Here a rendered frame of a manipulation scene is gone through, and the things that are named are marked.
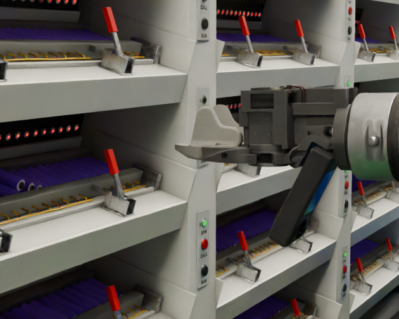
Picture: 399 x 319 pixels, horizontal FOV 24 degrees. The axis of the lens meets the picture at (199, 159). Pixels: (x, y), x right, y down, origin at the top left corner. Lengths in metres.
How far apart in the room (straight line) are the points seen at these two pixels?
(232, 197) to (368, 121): 0.67
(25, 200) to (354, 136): 0.45
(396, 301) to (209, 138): 1.81
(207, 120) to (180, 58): 0.39
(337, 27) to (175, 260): 0.79
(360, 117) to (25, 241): 0.43
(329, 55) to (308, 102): 1.06
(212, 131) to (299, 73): 0.82
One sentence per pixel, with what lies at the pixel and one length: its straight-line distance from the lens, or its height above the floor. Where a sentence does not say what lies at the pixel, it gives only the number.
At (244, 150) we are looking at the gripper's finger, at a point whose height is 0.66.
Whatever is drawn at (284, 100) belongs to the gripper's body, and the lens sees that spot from 0.96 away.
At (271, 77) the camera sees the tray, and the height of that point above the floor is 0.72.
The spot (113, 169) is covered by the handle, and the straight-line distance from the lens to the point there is 1.27.
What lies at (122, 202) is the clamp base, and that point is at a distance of 1.26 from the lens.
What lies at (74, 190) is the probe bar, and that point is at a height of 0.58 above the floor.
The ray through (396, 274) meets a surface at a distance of 2.60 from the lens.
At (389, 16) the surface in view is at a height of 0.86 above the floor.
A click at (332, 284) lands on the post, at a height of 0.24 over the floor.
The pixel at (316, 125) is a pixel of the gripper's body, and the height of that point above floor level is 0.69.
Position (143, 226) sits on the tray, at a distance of 1.31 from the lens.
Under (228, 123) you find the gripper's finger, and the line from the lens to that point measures 1.04.
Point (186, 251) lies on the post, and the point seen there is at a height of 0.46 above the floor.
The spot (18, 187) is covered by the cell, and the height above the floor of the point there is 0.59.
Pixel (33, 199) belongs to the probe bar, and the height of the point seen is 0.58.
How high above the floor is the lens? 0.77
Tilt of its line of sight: 7 degrees down
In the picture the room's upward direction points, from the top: straight up
